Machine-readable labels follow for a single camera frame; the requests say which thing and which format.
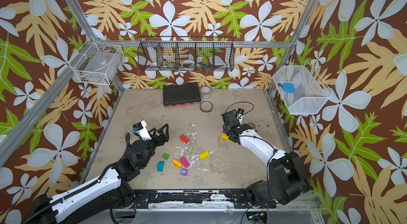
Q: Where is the yellow block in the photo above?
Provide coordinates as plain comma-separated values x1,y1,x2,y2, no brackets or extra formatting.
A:
199,151,210,160
221,133,230,142

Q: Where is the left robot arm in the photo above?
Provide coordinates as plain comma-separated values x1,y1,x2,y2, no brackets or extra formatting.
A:
21,123,169,224

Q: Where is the teal wood block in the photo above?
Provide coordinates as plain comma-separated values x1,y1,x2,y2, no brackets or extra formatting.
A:
157,161,165,172

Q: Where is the white wire basket left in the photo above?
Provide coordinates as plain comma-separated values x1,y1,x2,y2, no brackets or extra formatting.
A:
69,37,124,85

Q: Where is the blue object in basket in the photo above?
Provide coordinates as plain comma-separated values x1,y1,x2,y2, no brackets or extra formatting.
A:
277,83,295,93

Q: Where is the white wire basket right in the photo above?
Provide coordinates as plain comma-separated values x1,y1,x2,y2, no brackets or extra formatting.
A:
273,63,333,116

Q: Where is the green cube block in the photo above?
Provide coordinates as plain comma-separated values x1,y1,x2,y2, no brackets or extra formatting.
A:
162,153,170,160

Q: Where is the brown tape roll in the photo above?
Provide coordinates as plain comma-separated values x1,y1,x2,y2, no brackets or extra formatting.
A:
199,101,213,113

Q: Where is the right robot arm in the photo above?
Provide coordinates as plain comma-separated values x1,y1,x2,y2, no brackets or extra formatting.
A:
222,109,311,208

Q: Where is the red block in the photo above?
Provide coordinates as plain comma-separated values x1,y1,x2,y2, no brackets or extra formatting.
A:
180,135,190,144

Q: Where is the purple number cube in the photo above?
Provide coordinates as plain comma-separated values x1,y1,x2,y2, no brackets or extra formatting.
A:
181,169,188,176

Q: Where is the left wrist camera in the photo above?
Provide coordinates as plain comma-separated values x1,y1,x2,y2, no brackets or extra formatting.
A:
132,120,152,141

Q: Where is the black tool case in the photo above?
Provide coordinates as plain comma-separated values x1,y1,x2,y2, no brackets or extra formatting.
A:
163,82,201,107

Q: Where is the black wire basket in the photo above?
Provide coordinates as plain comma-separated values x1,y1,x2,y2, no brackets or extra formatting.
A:
136,36,235,72

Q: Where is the orange cylinder block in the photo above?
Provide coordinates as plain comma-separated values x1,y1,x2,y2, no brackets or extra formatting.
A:
171,159,183,169

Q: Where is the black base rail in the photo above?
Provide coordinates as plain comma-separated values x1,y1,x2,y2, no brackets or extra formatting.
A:
134,189,276,210

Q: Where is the magenta wood block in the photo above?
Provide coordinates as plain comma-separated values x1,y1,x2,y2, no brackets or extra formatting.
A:
179,156,190,168

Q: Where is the white tape roll in basket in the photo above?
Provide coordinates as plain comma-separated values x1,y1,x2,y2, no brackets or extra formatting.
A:
181,59,195,68

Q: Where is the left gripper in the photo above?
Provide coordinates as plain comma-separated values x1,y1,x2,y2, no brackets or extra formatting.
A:
140,123,169,169

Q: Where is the white wire basket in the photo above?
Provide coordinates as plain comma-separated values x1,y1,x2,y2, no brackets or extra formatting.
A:
69,37,124,85
273,63,333,116

